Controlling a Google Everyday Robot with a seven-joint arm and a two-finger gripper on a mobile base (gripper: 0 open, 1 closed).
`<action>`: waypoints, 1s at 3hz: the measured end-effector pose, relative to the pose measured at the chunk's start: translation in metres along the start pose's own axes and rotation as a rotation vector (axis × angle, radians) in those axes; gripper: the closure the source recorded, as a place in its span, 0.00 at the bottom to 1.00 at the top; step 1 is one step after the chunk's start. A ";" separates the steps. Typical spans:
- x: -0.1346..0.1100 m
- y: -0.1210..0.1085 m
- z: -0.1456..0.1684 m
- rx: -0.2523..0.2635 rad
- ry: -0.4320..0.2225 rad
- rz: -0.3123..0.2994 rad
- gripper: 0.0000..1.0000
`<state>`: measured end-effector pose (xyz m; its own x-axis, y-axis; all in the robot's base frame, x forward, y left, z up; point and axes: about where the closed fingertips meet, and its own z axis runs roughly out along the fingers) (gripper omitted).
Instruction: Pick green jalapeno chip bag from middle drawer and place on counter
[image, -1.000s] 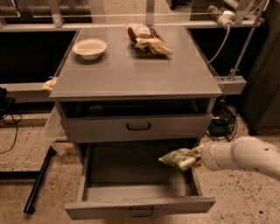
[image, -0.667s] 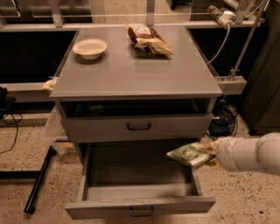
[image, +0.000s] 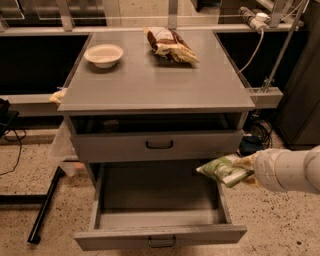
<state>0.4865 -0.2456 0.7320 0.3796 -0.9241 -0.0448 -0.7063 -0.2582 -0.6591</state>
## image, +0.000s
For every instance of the brown chip bag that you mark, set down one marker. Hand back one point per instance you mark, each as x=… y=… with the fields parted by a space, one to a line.
x=167 y=44

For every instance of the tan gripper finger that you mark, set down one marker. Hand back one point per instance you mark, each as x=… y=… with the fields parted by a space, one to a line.
x=247 y=162

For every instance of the dark grey cabinet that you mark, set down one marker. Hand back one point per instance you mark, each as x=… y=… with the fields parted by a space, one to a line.
x=298 y=114

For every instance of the grey drawer cabinet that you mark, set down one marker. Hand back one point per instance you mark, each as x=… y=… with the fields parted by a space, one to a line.
x=146 y=93

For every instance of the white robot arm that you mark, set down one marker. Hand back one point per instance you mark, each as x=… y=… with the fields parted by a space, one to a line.
x=282 y=170

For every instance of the black metal floor stand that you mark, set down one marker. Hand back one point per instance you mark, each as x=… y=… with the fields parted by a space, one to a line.
x=44 y=200

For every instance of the white power strip with cable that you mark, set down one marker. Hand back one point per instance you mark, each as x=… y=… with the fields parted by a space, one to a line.
x=257 y=22

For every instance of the clear plastic bag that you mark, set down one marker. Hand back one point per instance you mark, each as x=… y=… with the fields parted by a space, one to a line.
x=62 y=151

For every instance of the white paper bowl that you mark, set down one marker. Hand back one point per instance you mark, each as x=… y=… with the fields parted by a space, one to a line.
x=104 y=55

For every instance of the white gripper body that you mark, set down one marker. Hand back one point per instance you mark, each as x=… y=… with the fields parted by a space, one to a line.
x=265 y=169

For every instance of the closed upper drawer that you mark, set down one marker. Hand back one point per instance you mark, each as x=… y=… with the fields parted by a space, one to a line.
x=153 y=146

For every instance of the green jalapeno chip bag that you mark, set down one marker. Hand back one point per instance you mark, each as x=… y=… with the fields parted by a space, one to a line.
x=225 y=171

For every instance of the open middle drawer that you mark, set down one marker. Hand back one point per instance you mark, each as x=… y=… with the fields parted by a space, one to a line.
x=157 y=204

